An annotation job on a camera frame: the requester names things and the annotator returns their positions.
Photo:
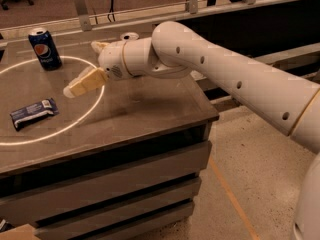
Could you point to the grey metal shelf ledge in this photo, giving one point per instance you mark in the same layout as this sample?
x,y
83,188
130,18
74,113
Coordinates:
x,y
284,60

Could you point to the grey drawer cabinet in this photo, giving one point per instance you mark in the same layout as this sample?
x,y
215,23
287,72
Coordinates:
x,y
103,182

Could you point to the metal railing with posts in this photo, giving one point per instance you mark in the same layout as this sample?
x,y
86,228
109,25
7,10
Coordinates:
x,y
61,15

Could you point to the blue rxbar wrapper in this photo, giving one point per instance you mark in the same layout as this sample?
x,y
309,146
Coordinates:
x,y
33,112

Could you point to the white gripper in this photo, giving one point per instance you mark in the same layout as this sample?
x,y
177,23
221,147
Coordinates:
x,y
111,60

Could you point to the blue pepsi can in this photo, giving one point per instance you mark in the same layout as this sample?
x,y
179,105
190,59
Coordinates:
x,y
44,48

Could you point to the gold lacroix can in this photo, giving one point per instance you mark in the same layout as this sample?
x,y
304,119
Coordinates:
x,y
129,36

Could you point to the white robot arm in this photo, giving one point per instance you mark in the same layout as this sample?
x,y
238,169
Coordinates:
x,y
289,103

